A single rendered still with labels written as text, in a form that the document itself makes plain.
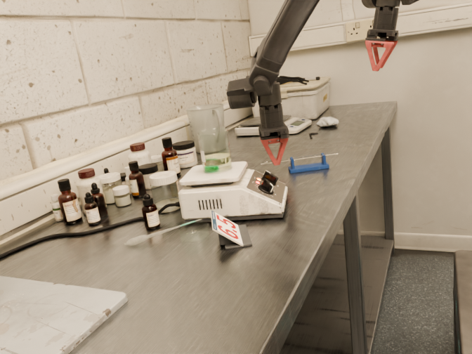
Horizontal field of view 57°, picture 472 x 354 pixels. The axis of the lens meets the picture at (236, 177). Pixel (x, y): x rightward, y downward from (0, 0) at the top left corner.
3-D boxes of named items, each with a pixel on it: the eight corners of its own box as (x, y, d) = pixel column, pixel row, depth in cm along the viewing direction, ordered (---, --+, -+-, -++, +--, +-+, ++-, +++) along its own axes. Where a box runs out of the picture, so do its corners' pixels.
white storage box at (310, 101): (333, 106, 212) (331, 75, 208) (319, 120, 179) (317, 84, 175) (272, 111, 223) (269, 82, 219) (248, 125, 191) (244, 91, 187)
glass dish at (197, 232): (214, 239, 77) (212, 227, 77) (185, 247, 76) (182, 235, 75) (205, 229, 82) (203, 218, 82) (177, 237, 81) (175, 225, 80)
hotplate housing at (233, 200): (289, 196, 94) (284, 160, 92) (284, 219, 82) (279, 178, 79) (189, 203, 98) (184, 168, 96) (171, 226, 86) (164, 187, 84)
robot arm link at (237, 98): (266, 79, 96) (269, 52, 101) (216, 84, 99) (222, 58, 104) (277, 115, 106) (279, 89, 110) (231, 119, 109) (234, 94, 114)
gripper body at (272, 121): (261, 139, 104) (258, 107, 102) (259, 131, 114) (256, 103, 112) (289, 135, 104) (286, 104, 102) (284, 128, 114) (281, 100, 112)
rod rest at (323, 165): (326, 165, 113) (325, 152, 112) (329, 168, 110) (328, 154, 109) (288, 170, 114) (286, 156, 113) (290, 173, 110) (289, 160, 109)
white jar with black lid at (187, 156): (178, 164, 137) (173, 142, 135) (199, 161, 136) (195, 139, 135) (174, 170, 130) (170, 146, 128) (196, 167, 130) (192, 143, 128)
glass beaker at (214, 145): (228, 175, 85) (222, 133, 82) (198, 177, 87) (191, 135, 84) (239, 166, 91) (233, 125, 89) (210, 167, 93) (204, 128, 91)
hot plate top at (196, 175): (248, 164, 93) (248, 160, 93) (239, 181, 82) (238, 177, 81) (194, 169, 95) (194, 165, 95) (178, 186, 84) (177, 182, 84)
